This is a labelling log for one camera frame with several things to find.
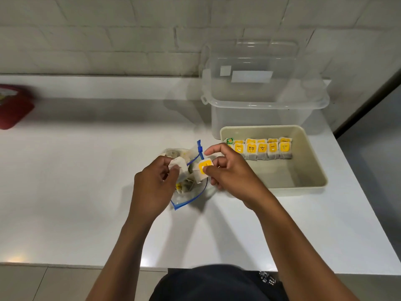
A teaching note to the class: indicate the person's left hand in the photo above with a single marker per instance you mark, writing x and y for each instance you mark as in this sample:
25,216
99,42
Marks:
150,191

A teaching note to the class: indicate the person's right hand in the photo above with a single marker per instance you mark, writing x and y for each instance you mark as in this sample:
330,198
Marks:
238,178

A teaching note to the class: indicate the person's left thumb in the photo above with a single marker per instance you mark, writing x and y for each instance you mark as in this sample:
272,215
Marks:
174,172

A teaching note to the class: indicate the person's right thumb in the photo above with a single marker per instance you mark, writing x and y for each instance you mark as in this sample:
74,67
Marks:
220,162

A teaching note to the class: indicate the yellow-tagged tea bag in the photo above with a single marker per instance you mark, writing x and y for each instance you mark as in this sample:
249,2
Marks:
203,168

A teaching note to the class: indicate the clear zip bag blue slider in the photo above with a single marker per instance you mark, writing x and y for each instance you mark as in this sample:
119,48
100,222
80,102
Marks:
189,197

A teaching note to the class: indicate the person's left forearm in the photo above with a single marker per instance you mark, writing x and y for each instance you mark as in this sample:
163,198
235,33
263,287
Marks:
125,257

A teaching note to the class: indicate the person's right forearm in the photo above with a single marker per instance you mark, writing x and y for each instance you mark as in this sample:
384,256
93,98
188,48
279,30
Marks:
300,257

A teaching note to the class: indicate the pile of loose tea bags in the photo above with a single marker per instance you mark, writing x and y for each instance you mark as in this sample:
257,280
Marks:
184,184

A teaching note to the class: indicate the small green round tag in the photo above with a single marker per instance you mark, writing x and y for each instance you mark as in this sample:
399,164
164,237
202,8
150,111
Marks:
229,141

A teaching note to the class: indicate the row of yellow-labelled tea sachets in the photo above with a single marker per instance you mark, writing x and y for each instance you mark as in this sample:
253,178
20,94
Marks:
266,148

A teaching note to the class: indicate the clear plastic storage box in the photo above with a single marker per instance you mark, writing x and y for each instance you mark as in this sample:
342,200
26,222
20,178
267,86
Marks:
266,119

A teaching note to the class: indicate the beige plastic tray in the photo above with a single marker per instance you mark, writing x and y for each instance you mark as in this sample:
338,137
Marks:
300,172

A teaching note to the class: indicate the clear plastic box lid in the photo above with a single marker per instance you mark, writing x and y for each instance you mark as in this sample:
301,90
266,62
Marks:
257,68

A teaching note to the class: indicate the person's black clothing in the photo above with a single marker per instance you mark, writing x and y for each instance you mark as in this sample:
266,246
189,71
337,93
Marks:
213,285

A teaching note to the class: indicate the red container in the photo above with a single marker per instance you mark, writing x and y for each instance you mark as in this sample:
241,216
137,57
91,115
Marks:
14,106

